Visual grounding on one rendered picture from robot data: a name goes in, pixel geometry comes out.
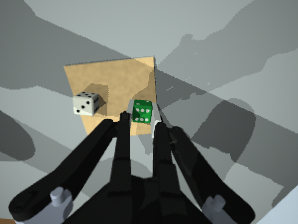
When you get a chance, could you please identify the white die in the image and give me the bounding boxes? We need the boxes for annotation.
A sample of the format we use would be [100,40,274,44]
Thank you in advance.
[73,92,99,116]

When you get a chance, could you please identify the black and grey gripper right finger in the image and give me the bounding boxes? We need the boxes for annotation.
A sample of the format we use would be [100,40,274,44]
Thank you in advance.
[150,102,256,224]

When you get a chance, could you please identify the tan rectangular mat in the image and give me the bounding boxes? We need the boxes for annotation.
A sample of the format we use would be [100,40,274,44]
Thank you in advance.
[64,57,157,136]

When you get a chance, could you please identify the green die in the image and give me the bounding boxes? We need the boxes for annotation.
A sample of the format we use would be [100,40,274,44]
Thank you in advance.
[132,99,152,123]

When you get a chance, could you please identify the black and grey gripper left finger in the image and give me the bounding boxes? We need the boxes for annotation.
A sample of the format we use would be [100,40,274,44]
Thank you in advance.
[8,99,134,224]

